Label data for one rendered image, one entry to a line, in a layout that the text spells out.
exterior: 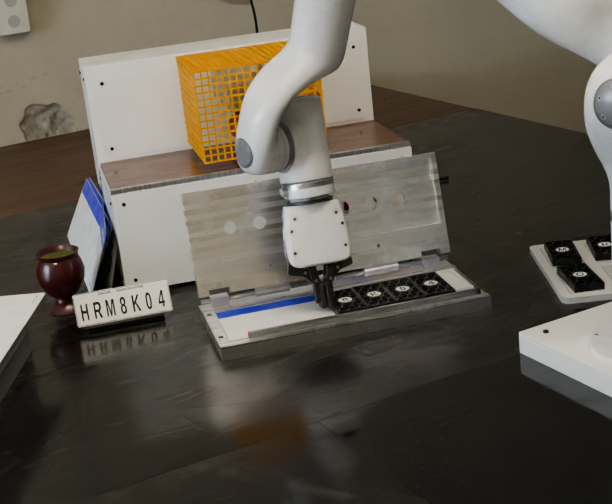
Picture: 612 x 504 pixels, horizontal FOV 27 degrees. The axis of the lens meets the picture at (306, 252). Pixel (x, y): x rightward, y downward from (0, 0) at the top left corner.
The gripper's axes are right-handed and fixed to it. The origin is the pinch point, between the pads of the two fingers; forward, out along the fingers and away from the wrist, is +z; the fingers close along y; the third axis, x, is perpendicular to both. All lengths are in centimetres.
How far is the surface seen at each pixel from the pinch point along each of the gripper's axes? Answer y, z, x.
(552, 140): 79, -13, 84
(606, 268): 47.9, 4.1, -1.8
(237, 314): -13.5, 1.5, 5.7
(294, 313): -4.9, 2.4, 1.5
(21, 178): -44, -23, 131
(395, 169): 18.2, -17.1, 11.9
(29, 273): -45, -6, 53
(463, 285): 22.4, 2.2, -2.9
